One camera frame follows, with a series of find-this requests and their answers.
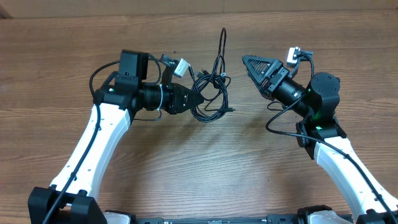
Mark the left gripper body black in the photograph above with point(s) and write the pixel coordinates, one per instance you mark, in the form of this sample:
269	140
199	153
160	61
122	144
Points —
175	92

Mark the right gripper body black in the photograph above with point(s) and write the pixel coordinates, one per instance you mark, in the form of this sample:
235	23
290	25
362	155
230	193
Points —
269	89

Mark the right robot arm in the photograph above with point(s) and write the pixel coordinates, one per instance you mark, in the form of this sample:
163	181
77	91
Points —
320	133

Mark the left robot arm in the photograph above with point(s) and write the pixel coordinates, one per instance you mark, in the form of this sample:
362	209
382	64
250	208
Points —
73	193

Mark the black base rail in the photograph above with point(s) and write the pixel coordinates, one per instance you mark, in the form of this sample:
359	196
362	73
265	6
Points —
270	219

